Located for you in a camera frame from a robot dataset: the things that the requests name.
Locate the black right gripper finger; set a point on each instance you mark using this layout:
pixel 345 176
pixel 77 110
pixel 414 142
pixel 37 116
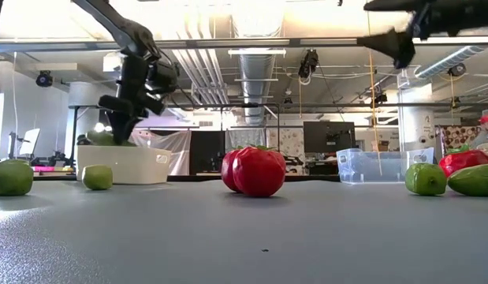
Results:
pixel 395 45
pixel 389 4

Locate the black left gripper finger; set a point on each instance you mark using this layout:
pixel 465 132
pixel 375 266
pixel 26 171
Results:
pixel 131 124
pixel 117 128

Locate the green produce piece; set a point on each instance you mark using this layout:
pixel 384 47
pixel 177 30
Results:
pixel 99 139

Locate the small green lime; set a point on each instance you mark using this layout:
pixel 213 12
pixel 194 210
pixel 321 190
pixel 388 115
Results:
pixel 97 177

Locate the large green lime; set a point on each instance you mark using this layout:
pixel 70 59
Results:
pixel 11 177

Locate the red bell pepper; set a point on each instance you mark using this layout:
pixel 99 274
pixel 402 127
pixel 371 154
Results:
pixel 464 159

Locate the red tomato with green stem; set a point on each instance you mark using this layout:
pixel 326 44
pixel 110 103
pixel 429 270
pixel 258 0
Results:
pixel 259 173

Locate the white draped sheet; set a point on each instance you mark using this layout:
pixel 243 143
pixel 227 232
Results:
pixel 168 148

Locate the white round pillar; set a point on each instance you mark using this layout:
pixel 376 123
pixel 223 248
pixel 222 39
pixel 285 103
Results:
pixel 416 118

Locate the white tilted board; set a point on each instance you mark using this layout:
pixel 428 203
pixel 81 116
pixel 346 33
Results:
pixel 29 142

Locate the thin black horizontal bar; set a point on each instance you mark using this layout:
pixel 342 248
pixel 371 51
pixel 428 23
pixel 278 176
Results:
pixel 326 105

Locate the brown patterned board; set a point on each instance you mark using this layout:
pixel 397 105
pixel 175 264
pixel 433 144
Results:
pixel 458 136

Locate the black monitor screen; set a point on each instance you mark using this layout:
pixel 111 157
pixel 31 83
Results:
pixel 328 136

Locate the person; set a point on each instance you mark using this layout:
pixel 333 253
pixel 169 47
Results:
pixel 487 132

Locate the clear plastic basket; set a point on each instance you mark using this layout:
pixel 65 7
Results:
pixel 366 165

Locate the white ceiling light fixture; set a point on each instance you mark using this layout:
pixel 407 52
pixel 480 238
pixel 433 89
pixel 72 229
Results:
pixel 256 52

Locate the dark green apple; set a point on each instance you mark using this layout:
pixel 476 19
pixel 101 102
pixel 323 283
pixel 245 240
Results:
pixel 425 179

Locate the green cucumber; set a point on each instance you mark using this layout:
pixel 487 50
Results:
pixel 474 180

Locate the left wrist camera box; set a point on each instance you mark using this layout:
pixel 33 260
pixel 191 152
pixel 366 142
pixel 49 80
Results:
pixel 163 78

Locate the slim silver air duct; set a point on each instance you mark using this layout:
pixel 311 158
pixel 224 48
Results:
pixel 448 61

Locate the black hanging ceiling camera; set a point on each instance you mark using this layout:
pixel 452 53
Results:
pixel 308 63

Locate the black wall-mounted camera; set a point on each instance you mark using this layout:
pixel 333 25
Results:
pixel 43 79

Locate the grey overhead frame bar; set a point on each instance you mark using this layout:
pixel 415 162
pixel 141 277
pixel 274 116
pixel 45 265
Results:
pixel 228 42

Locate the silver ceiling air duct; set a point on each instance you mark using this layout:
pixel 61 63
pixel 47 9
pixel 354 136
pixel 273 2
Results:
pixel 255 87

